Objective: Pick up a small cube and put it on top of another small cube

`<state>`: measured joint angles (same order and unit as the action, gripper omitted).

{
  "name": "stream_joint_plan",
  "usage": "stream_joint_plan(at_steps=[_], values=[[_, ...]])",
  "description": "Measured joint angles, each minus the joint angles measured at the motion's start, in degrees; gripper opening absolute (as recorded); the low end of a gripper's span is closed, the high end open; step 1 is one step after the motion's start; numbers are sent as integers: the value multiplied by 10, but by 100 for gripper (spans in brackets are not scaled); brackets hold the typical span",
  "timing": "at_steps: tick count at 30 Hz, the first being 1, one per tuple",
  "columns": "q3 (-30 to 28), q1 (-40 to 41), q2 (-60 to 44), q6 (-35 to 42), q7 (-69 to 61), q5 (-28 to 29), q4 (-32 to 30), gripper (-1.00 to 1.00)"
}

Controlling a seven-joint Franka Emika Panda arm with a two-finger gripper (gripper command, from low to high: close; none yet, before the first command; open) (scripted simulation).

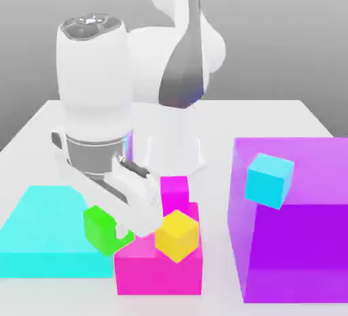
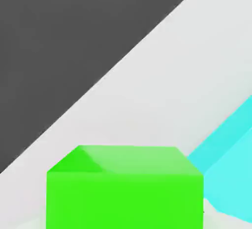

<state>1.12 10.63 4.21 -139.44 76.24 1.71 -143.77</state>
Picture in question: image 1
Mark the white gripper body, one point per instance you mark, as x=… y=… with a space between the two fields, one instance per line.
x=136 y=201

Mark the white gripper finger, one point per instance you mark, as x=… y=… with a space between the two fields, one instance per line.
x=121 y=231

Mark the small green cube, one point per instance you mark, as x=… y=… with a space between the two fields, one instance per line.
x=98 y=229

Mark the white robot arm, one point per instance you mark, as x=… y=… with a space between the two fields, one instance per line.
x=92 y=76

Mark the small magenta cube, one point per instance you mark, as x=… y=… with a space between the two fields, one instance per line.
x=174 y=196

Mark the small yellow cube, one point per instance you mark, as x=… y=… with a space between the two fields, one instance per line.
x=176 y=235

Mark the small cyan cube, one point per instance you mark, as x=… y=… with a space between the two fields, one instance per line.
x=267 y=182

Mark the large pink box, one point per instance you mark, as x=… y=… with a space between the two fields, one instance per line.
x=157 y=275

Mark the large cyan box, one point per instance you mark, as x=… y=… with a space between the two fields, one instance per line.
x=43 y=229

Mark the large purple box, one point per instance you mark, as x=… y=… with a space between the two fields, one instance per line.
x=299 y=245

